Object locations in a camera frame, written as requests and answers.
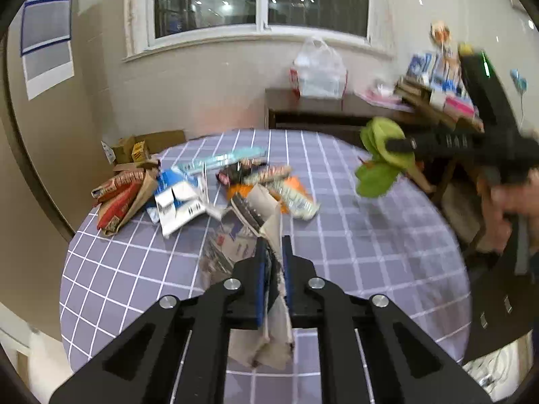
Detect dark wooden cabinet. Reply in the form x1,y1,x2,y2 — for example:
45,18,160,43
264,88,422,139

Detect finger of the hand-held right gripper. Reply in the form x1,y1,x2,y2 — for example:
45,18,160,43
386,132,485,157

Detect green snack wrapper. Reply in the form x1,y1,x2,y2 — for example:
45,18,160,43
354,117,417,198

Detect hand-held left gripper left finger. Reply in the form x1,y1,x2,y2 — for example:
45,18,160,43
50,238,270,404

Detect striped snack bar wrapper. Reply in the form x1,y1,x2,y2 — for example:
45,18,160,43
242,164,293,186

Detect beige seat cushion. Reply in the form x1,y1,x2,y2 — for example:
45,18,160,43
444,181,485,240

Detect red striped snack packet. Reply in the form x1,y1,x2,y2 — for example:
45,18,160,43
97,185,139,230
92,171,146,203

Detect red brown snack packets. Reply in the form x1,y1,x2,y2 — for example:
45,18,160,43
107,166,161,236

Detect white snack wrapper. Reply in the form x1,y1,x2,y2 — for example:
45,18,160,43
269,181,318,222

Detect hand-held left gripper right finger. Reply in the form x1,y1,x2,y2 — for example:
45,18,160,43
281,236,493,404

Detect teal long box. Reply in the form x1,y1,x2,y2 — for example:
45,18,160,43
175,146,268,174

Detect grey paper bag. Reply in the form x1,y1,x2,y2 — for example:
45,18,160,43
227,184,295,371

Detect white plastic bag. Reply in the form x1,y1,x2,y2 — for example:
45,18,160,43
290,36,349,98

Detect person's right hand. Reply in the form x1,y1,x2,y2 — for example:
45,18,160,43
478,177,527,253

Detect cardboard box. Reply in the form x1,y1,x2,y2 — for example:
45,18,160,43
101,130,187,165

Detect dark snack wrapper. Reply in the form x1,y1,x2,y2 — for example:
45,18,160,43
217,162,253,186

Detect pink papers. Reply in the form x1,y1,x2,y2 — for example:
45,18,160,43
358,86,415,112

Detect window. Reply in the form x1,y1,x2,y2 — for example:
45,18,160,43
124,0,397,62

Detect blue white carton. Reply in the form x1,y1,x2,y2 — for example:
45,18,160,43
154,168,226,238

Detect pile of colourful boxes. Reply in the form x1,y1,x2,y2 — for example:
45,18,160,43
393,50,485,131

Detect wooden chair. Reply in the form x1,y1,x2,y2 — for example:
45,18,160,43
402,158,489,257

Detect purple checked tablecloth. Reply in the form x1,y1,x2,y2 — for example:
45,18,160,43
59,128,472,404

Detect orange wall ornament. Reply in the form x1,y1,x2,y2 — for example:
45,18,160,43
430,21,453,51

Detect printed plastic wrapper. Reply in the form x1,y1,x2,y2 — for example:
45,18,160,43
199,214,257,293

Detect orange wrapper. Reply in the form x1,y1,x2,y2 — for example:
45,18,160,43
227,174,314,211

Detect bundle of cables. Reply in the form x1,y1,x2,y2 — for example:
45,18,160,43
463,345,531,400

